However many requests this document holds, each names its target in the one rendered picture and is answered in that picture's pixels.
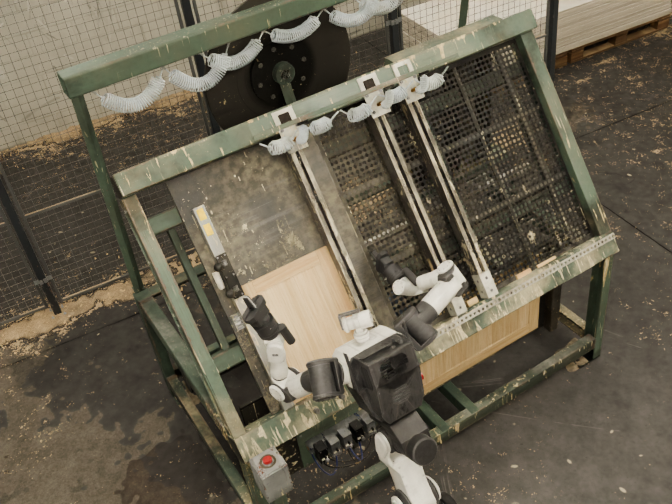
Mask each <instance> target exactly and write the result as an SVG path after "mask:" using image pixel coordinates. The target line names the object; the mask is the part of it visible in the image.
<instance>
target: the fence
mask: <svg viewBox="0 0 672 504"><path fill-rule="evenodd" d="M200 208H203V210H204V212H205V215H206V217H207V219H205V220H202V221H200V219H199V216H198V214H197V212H196V210H198V209H200ZM191 211H192V213H193V215H194V218H195V220H196V222H197V224H198V226H199V229H200V231H201V233H202V235H203V237H204V239H205V242H206V244H207V246H208V248H209V250H210V253H211V255H212V257H213V259H214V261H215V264H216V263H217V261H216V259H215V257H216V256H218V255H220V254H222V253H224V252H225V251H224V249H223V246H222V244H221V242H220V240H219V238H218V235H217V233H216V231H215V229H214V227H213V224H212V222H211V220H210V218H209V216H208V213H207V211H206V209H205V207H204V205H201V206H199V207H196V208H194V209H192V210H191ZM207 223H210V226H211V228H212V230H213V232H214V234H212V235H210V236H207V234H206V232H205V229H204V227H203V225H205V224H207ZM220 275H221V277H222V279H223V281H224V283H225V285H226V288H227V290H229V287H228V285H227V283H226V280H225V278H224V276H223V274H222V272H221V271H220ZM243 297H244V295H243V296H241V297H239V298H237V299H234V298H231V299H232V301H233V303H234V305H235V307H236V310H237V312H238V313H240V315H241V318H242V315H243V314H244V312H245V310H246V308H247V306H246V304H245V302H244V300H243ZM242 320H243V318H242ZM243 322H244V320H243ZM244 324H245V326H246V328H245V329H246V331H247V334H248V336H249V338H250V340H251V342H252V345H253V347H254V349H255V351H256V353H257V356H258V358H259V360H260V362H261V364H262V366H263V369H264V371H265V373H266V375H267V377H268V380H269V382H270V384H271V385H272V378H271V374H270V362H268V357H267V347H266V346H265V344H264V340H262V339H261V338H260V337H259V336H258V334H256V333H255V332H256V331H255V330H254V329H253V327H252V326H251V325H250V324H246V323H245V322H244ZM279 404H280V406H281V408H282V410H284V411H285V410H287V409H289V408H291V407H293V406H294V403H293V402H290V403H285V402H284V401H279Z"/></svg>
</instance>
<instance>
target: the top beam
mask: <svg viewBox="0 0 672 504"><path fill-rule="evenodd" d="M537 26H538V25H537V22H536V20H535V17H534V15H533V12H532V10H531V9H530V8H529V9H527V10H524V11H522V12H519V13H517V14H514V15H512V16H509V17H507V18H504V19H502V20H499V21H497V22H494V23H492V24H489V25H487V26H484V27H482V28H479V29H477V30H474V31H472V32H469V33H467V34H464V35H462V36H459V37H456V38H454V39H451V40H449V41H446V42H444V43H441V44H439V45H436V46H434V47H431V48H429V49H426V50H424V51H421V52H419V53H416V54H414V55H411V56H409V57H406V58H404V59H401V60H399V61H396V62H394V63H391V64H389V65H386V66H384V67H381V68H379V69H376V70H374V71H371V72H369V73H366V74H364V75H361V76H359V77H356V78H354V79H351V80H349V81H346V82H344V83H341V84H339V85H336V86H334V87H331V88H329V89H326V90H323V91H321V92H318V93H316V94H313V95H311V96H308V97H306V98H303V99H301V100H298V101H296V102H293V103H291V104H288V105H286V106H283V107H281V108H278V109H276V110H273V111H271V112H268V113H266V114H263V115H261V116H258V117H256V118H253V119H251V120H248V121H246V122H243V123H241V124H238V125H236V126H233V127H231V128H228V129H226V130H223V131H221V132H218V133H216V134H213V135H211V136H208V137H206V138H203V139H201V140H198V141H196V142H193V143H190V144H188V145H185V146H183V147H180V148H178V149H175V150H173V151H170V152H168V153H165V154H163V155H160V156H158V157H155V158H153V159H150V160H148V161H145V162H143V163H140V164H138V165H135V166H133V167H130V168H128V169H125V170H123V171H120V172H118V173H115V174H113V175H112V177H111V178H110V180H111V182H112V185H113V187H114V189H115V191H116V193H117V195H118V197H119V199H121V200H122V199H123V198H125V197H127V196H130V195H132V194H135V193H136V194H137V193H139V192H141V191H144V190H146V189H149V188H151V187H154V186H156V185H158V184H161V183H163V182H166V181H168V180H170V179H173V178H175V177H178V176H180V175H183V174H185V173H187V172H190V171H192V170H195V169H197V168H200V167H202V166H204V165H207V164H209V163H212V162H214V161H217V160H219V159H221V158H224V157H226V156H229V155H231V154H234V153H236V152H238V151H241V150H243V149H246V148H248V147H251V146H253V145H255V144H258V143H260V142H263V141H265V140H268V139H270V138H272V137H275V136H277V135H280V134H279V131H278V132H275V133H273V134H270V135H268V136H265V137H263V138H261V139H258V140H256V141H253V138H252V136H254V135H256V134H259V133H261V132H264V131H266V130H269V129H271V128H274V127H276V125H275V122H274V120H273V118H272V115H271V113H274V112H276V111H279V110H281V109H284V108H286V107H289V106H292V109H293V111H294V113H295V115H296V118H298V117H301V116H303V115H306V114H308V113H310V112H313V111H315V110H318V109H320V108H323V107H325V106H328V105H330V104H333V103H335V102H337V101H340V100H342V99H345V98H347V97H350V96H352V95H355V94H357V93H360V92H361V90H360V88H359V85H358V83H357V79H359V78H361V77H364V76H366V75H369V74H371V73H374V72H375V73H376V75H377V78H378V80H379V83H380V84H382V83H384V82H387V81H389V80H392V79H394V78H396V77H395V74H394V72H393V70H392V67H391V65H394V64H396V63H399V62H401V61H404V60H406V59H410V62H411V64H412V66H413V69H414V70H416V69H419V68H421V67H423V66H426V65H428V64H431V63H433V62H436V61H438V60H441V59H443V58H446V57H448V56H450V55H453V54H455V53H458V54H459V57H458V58H456V59H453V60H451V61H448V62H446V63H443V64H441V65H439V66H436V67H434V68H431V69H429V72H428V73H430V72H433V71H435V70H437V69H440V68H442V67H445V66H447V65H450V64H452V63H454V62H457V61H459V60H462V59H464V58H467V57H469V56H471V55H474V54H476V53H479V52H481V51H484V50H486V49H488V48H491V47H493V46H496V45H498V44H501V43H503V42H505V41H508V40H510V39H513V38H515V37H517V36H519V35H521V34H523V33H526V32H528V31H530V30H533V29H535V28H536V27H537ZM428 73H426V74H428ZM362 100H365V99H364V97H361V98H358V99H356V100H353V101H351V102H348V103H346V104H343V105H341V106H339V107H336V108H334V109H331V110H329V111H326V112H324V113H322V114H319V115H317V116H314V117H312V118H309V119H308V122H307V123H309V122H311V121H314V120H316V119H319V118H321V117H323V116H326V115H328V114H331V113H333V112H336V111H338V110H340V109H343V108H345V107H348V106H350V105H352V104H355V103H357V102H360V101H362Z"/></svg>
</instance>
